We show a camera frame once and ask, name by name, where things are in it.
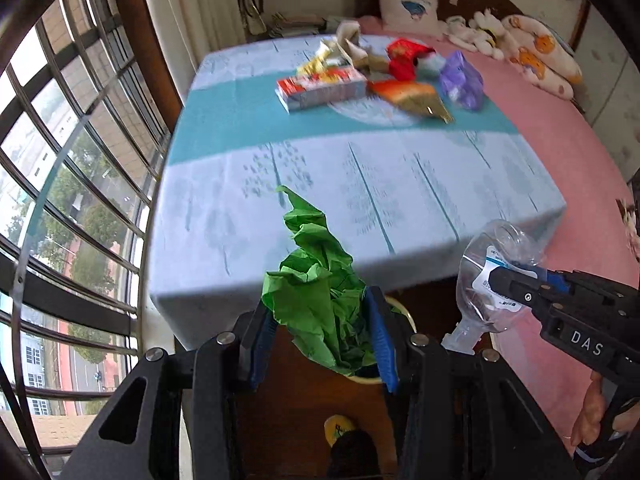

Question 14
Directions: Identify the metal window grille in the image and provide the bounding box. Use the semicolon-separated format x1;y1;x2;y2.
0;0;173;480

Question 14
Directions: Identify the purple plastic bag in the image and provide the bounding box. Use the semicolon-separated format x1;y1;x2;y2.
439;50;485;112

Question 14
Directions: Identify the white plush toy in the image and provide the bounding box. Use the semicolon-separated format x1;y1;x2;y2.
445;16;478;50

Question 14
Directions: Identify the pink bed sheet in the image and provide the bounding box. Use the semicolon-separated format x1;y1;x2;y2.
357;15;640;441

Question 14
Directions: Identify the yellow striped plush toy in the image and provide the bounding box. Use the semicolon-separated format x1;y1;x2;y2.
470;10;506;58

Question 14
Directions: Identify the bear print long pillow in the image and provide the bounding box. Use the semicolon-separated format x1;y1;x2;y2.
501;14;583;101

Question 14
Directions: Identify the blue bin with yellow rim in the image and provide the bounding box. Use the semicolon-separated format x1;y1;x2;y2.
345;295;418;387

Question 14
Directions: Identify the person's right hand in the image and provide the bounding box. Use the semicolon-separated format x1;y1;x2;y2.
571;370;640;448

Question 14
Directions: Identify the white pillow with blue print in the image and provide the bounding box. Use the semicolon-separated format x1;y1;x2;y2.
374;0;441;36

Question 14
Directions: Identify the dark printed cloth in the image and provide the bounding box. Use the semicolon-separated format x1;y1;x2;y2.
617;170;640;261

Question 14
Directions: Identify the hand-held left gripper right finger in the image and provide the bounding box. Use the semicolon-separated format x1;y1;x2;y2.
364;286;586;480

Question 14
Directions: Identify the blue printed tablecloth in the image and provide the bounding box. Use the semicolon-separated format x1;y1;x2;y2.
149;34;568;351

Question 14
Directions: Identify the green paper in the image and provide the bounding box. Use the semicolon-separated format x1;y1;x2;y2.
261;185;396;378

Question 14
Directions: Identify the red and white carton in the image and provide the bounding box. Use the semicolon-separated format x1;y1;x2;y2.
275;66;369;113

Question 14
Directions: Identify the orange and gold snack bag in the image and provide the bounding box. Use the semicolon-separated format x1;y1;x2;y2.
367;79;455;124

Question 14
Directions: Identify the beige crumpled paper bag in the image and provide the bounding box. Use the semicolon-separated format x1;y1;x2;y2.
335;20;391;73

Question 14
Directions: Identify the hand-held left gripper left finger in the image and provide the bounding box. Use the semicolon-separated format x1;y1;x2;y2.
60;302;281;480

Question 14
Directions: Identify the white curtain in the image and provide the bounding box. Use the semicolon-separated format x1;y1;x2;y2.
137;0;251;81

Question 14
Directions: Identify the yellow knitted slipper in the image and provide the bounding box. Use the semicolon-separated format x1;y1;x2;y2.
324;414;357;448

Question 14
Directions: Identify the clear plastic bottle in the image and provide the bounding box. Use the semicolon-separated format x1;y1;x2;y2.
441;220;551;356

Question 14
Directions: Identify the red snack bag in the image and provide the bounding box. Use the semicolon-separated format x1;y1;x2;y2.
386;38;437;82

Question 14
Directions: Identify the stack of papers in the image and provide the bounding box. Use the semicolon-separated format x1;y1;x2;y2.
270;12;341;38

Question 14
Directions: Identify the yellow wrapper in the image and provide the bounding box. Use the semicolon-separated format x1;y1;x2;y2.
296;40;353;78

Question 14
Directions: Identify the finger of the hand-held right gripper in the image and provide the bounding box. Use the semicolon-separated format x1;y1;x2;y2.
487;266;573;313

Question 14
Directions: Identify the person's left leg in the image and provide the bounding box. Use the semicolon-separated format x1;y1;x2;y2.
327;430;398;480

